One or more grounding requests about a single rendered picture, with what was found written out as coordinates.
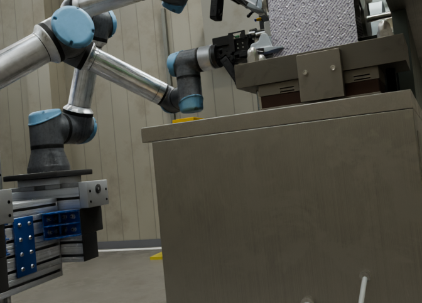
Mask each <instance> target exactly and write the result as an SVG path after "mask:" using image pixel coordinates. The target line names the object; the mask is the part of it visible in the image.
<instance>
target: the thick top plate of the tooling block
mask: <svg viewBox="0 0 422 303"><path fill-rule="evenodd" d="M335 48H340V49H341V56H342V66H343V72H345V71H349V70H356V69H361V68H368V67H372V66H378V67H379V68H380V69H381V70H382V72H383V73H384V74H385V75H386V69H388V68H396V73H398V72H406V71H410V64H409V53H408V46H407V43H406V40H405V37H404V34H403V33H401V34H396V35H391V36H385V37H380V38H374V39H371V40H364V41H358V42H355V43H348V44H344V45H338V46H332V47H328V48H322V49H318V50H312V51H306V52H302V53H296V54H292V55H286V56H280V57H276V58H270V59H266V60H260V61H254V62H250V63H243V64H240V65H234V70H235V82H236V89H239V90H243V91H246V92H250V93H254V94H256V90H259V87H258V86H260V85H267V84H272V83H279V82H285V81H290V80H297V79H298V69H297V62H296V56H298V55H304V54H309V53H314V52H319V51H325V50H331V49H335Z"/></svg>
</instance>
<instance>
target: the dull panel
mask: <svg viewBox="0 0 422 303"><path fill-rule="evenodd" d="M391 15H392V26H393V31H394V35H396V34H401V33H403V34H404V37H405V40H406V43H407V46H408V53H409V64H410V71H406V72H398V75H399V86H400V90H407V89H411V91H412V93H413V95H414V97H415V98H416V100H417V102H418V104H419V106H420V108H421V110H422V71H421V67H420V64H419V59H418V54H417V51H416V47H415V43H414V39H413V34H412V31H411V27H410V24H409V19H408V15H407V12H406V9H400V10H397V11H391Z"/></svg>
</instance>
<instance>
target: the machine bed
mask: <svg viewBox="0 0 422 303"><path fill-rule="evenodd" d="M403 109H414V111H415V112H416V113H417V115H418V116H419V118H420V119H421V120H422V110H421V108H420V106H419V104H418V102H417V100H416V98H415V97H414V95H413V93H412V91H411V89H407V90H399V91H394V92H386V93H377V94H373V95H364V96H360V97H351V98H343V99H338V100H330V101H325V102H317V103H312V104H303V105H295V106H290V107H282V108H277V109H269V110H261V111H256V112H248V113H243V114H234V115H226V116H221V117H213V118H208V119H200V120H191V121H186V122H179V123H174V124H165V125H157V126H152V127H144V128H141V135H142V142H143V143H152V142H156V141H165V140H170V139H179V138H185V137H195V136H204V135H209V134H218V133H224V132H233V131H238V130H248V129H257V128H263V127H272V126H277V125H287V124H296V123H302V122H311V121H316V120H325V119H335V118H341V117H350V116H355V115H364V114H374V113H379V112H388V111H394V110H403Z"/></svg>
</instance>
